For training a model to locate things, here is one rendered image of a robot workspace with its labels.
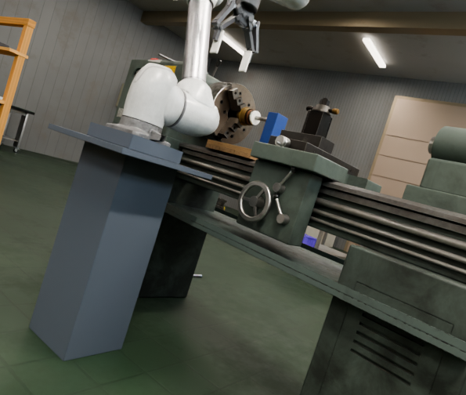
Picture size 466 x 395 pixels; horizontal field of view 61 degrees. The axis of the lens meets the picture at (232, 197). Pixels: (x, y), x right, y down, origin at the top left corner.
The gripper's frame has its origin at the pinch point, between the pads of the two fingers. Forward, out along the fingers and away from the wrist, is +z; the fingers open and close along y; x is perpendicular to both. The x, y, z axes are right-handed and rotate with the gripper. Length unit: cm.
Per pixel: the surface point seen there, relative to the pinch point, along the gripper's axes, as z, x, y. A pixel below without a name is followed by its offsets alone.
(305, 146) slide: 15.8, 12.5, -36.5
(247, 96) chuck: -9, -53, -66
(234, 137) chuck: 14, -53, -67
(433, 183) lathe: 17, 54, -51
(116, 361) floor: 111, -15, -6
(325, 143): 11, 12, -50
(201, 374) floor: 111, 1, -35
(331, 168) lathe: 21, 24, -39
